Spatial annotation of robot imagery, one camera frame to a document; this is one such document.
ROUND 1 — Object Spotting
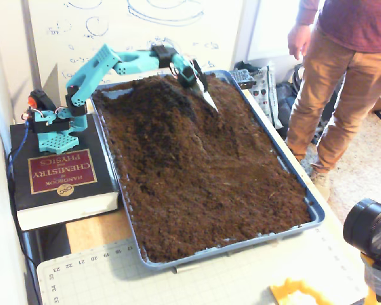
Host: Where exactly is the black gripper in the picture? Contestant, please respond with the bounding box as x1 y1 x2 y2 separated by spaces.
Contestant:
178 58 220 114

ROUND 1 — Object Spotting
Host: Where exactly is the brown soil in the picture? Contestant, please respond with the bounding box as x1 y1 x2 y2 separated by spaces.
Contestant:
93 73 312 264

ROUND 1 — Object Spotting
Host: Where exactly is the person's right forearm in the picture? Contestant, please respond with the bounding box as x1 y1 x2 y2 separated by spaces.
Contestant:
295 0 328 29

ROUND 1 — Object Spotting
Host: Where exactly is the person's right hand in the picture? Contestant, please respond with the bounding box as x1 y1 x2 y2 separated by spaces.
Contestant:
287 24 314 61

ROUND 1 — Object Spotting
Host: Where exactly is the white printed soil bag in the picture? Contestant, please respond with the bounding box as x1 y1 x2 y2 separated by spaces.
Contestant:
249 65 285 130

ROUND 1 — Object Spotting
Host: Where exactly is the whiteboard with blue drawings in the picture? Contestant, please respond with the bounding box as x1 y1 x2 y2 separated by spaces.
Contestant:
27 0 245 85

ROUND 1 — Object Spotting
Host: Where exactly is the dark backpack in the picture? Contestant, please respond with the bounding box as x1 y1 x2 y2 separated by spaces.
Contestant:
275 81 305 128

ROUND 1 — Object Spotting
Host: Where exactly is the person in maroon shirt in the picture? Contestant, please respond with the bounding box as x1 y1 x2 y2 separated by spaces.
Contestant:
285 0 381 174

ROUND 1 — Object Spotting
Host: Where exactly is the tan shoe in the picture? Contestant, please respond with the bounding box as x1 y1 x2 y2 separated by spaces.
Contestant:
310 170 332 201

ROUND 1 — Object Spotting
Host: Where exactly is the black chemistry physics handbook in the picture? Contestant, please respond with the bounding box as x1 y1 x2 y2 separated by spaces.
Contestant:
9 114 120 231

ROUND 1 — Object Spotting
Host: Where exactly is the blue plastic tray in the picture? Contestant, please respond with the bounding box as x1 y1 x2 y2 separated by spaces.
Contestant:
90 69 326 271

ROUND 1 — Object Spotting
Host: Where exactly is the grey metal rod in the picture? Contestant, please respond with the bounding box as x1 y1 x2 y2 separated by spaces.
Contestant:
173 264 201 275

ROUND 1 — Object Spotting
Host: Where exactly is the pale green cutting mat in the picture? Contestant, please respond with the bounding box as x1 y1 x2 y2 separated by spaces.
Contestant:
36 227 369 305

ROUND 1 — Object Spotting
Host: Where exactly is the blue cable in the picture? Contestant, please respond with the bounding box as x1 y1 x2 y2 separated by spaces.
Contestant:
6 122 31 185

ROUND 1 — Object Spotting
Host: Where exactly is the black round camera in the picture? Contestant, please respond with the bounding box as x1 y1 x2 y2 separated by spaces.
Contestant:
342 198 381 255

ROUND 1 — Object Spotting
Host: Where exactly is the yellow plastic frame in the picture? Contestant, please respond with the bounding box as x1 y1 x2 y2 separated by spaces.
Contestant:
269 278 335 305

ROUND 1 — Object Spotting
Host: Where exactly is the black cable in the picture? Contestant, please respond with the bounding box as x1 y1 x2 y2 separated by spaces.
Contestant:
6 152 42 305

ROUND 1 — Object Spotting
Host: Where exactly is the yellow camera stand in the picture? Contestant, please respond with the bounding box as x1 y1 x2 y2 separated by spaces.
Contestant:
361 250 381 305

